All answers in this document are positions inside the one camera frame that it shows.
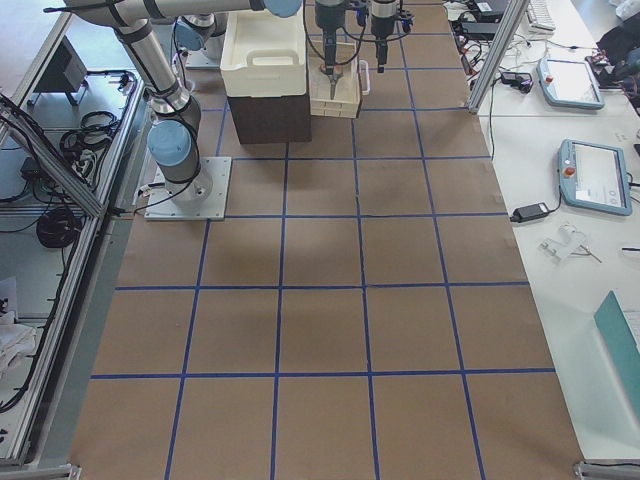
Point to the grey orange handled scissors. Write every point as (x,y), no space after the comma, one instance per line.
(334,82)

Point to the near blue teach pendant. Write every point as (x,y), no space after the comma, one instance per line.
(594,176)

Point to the left aluminium frame rail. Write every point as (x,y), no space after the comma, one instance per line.
(58,166)

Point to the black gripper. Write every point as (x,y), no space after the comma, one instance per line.
(382,19)
(328,16)

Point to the blue teach pendant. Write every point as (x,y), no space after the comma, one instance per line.
(569,84)
(594,176)

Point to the white keyboard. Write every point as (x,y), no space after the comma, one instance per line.
(538,16)

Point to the brown paper table mat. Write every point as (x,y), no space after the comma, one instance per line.
(361,313)

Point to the clear acrylic bracket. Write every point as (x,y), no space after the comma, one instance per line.
(569,242)

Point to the wooden drawer with white handle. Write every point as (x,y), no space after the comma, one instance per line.
(345,98)

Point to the black box under frame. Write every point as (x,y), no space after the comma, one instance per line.
(66,73)

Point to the aluminium frame post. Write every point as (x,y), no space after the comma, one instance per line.
(503,37)

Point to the dark brown drawer cabinet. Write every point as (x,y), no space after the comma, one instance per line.
(269,120)

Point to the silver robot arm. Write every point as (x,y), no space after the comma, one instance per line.
(193,31)
(173,140)

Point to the teal folder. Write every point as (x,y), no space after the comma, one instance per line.
(620,332)

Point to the far blue teach pendant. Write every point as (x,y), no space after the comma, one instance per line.
(569,84)

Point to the black power adapter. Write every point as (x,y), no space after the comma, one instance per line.
(530,212)

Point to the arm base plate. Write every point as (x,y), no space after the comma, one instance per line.
(205,198)

